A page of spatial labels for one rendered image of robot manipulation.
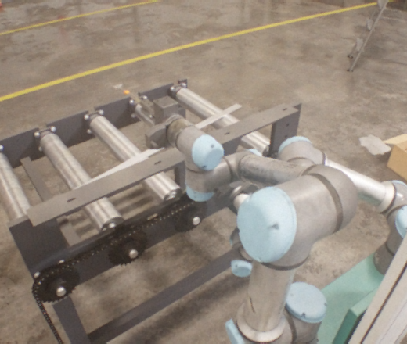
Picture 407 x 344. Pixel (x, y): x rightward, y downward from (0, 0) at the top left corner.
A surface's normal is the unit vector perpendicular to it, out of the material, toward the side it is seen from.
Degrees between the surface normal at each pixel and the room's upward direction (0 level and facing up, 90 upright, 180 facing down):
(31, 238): 90
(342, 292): 0
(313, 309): 7
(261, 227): 82
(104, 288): 0
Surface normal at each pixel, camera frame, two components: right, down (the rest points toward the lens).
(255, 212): -0.89, 0.18
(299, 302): 0.11, -0.81
